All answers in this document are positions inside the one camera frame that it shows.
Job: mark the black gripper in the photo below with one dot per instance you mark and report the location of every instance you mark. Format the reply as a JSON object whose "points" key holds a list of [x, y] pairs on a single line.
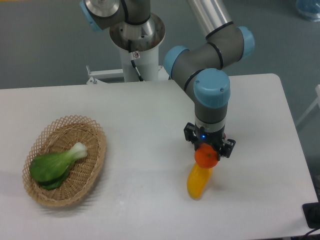
{"points": [[216, 140]]}

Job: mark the green bok choy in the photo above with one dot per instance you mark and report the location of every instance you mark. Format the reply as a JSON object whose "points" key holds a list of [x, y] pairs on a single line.
{"points": [[51, 169]]}

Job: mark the black device at table edge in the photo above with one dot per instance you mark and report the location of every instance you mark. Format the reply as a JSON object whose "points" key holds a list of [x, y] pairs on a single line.
{"points": [[312, 214]]}

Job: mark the white frame at right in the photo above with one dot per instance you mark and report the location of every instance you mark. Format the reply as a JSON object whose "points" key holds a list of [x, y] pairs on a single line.
{"points": [[310, 111]]}

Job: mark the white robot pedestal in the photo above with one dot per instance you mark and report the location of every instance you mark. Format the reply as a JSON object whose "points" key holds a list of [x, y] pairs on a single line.
{"points": [[138, 47]]}

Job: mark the woven wicker basket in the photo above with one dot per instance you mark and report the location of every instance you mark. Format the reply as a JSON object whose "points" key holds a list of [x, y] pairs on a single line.
{"points": [[59, 136]]}

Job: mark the blue plastic bag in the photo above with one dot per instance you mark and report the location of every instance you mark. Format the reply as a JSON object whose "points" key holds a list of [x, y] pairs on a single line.
{"points": [[309, 9]]}

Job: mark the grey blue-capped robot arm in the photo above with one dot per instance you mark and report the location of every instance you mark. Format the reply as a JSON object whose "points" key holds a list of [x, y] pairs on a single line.
{"points": [[199, 72]]}

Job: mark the orange fruit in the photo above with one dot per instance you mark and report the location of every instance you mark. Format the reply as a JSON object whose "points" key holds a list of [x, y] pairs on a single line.
{"points": [[206, 157]]}

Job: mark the yellow banana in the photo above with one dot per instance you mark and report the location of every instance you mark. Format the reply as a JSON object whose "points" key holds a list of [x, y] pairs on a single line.
{"points": [[197, 180]]}

